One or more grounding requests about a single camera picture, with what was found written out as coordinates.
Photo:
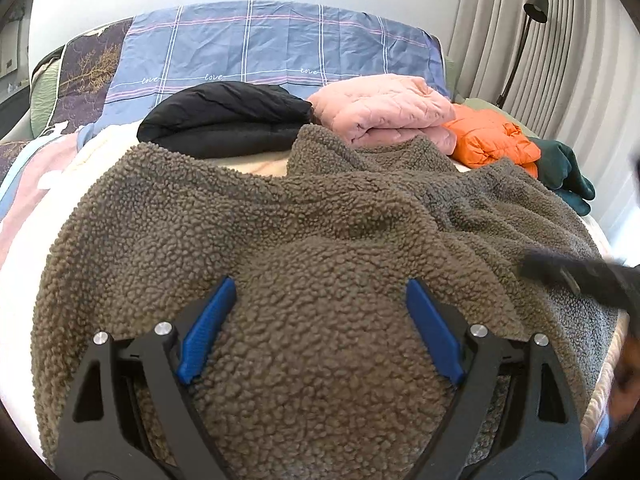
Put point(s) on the blue plaid bed sheet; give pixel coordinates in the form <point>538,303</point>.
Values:
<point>280,45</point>

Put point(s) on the brown fleece jacket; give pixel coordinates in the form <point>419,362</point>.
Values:
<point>310,240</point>

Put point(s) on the black floor lamp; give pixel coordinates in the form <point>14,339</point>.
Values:
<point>536,7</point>

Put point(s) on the pink quilted jacket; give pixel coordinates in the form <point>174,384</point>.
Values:
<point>380,105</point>

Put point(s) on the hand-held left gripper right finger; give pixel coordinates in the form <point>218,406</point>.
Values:
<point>432,332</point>

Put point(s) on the grey curtain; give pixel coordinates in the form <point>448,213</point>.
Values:
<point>585,60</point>

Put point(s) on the dark green garment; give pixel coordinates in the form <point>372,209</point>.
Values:
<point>562,170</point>

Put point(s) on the orange puffer jacket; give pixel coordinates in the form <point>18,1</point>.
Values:
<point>492,140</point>

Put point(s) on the dark tree-print blanket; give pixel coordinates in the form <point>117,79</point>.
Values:
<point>85,65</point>

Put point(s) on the black puffer jacket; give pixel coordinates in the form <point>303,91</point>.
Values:
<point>225,115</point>

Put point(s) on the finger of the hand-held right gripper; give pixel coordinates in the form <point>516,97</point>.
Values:
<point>547,265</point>

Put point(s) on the green pillow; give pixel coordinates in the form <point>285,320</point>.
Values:
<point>45,95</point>

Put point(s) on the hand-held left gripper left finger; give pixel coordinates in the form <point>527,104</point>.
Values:
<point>207,330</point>

